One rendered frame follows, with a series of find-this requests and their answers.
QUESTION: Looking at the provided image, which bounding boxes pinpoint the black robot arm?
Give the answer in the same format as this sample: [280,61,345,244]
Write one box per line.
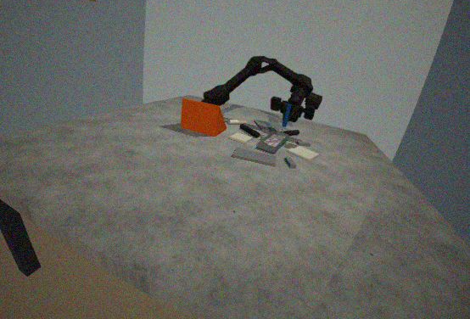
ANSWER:
[201,56,323,109]

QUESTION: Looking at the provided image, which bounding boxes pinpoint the blue stylus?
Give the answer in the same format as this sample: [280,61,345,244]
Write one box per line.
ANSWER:
[283,104,292,128]

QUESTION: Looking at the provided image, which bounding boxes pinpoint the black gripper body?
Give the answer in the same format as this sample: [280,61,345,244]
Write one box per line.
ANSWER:
[271,92,316,120]

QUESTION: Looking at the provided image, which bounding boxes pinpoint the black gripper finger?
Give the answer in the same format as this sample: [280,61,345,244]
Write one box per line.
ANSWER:
[288,105,302,121]
[280,102,287,117]

